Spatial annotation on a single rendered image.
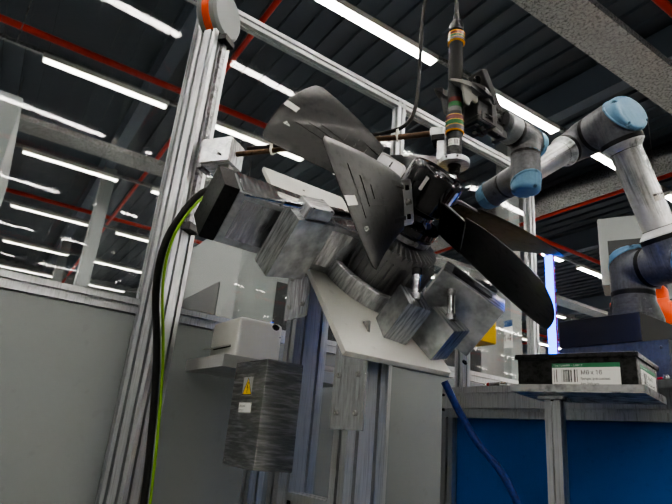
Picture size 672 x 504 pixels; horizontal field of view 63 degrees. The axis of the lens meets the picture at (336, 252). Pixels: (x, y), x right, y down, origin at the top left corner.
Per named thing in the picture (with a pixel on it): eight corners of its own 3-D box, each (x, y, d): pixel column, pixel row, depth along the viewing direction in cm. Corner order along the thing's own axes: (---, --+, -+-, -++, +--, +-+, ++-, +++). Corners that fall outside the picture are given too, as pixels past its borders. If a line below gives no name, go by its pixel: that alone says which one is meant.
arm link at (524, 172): (520, 206, 146) (519, 169, 149) (549, 190, 136) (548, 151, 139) (495, 199, 144) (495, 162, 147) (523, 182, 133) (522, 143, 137)
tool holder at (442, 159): (426, 160, 122) (428, 122, 125) (432, 175, 128) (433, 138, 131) (468, 156, 119) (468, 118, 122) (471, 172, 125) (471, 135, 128)
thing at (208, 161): (193, 165, 145) (199, 137, 147) (208, 177, 151) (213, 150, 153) (227, 161, 141) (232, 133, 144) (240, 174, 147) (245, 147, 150)
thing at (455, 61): (446, 114, 126) (448, 41, 133) (448, 122, 129) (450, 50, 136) (461, 112, 125) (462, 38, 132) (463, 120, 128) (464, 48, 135)
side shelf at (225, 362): (184, 371, 144) (186, 359, 145) (299, 388, 163) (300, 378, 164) (222, 366, 126) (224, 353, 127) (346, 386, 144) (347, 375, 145)
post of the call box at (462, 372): (454, 387, 151) (455, 343, 155) (461, 389, 152) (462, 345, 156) (462, 387, 148) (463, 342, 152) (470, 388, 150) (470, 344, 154)
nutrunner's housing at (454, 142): (443, 172, 121) (447, 9, 136) (446, 180, 124) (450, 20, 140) (461, 170, 120) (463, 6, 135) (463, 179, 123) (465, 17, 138)
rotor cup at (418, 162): (394, 229, 107) (432, 175, 102) (368, 193, 118) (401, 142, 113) (446, 249, 114) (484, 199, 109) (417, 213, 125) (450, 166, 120)
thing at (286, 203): (383, 230, 112) (244, 204, 87) (377, 224, 113) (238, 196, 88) (389, 222, 111) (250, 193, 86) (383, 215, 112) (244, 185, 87)
